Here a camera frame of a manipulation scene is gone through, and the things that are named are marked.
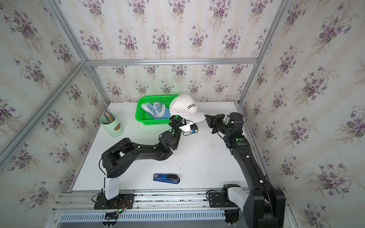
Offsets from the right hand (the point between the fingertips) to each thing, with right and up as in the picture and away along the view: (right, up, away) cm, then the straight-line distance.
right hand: (205, 115), depth 74 cm
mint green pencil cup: (-60, -5, +18) cm, 63 cm away
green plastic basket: (-43, -2, +35) cm, 56 cm away
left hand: (-14, +2, +5) cm, 15 cm away
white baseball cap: (-11, +5, +2) cm, 12 cm away
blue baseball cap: (-32, +4, +34) cm, 47 cm away
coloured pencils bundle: (-61, 0, +16) cm, 63 cm away
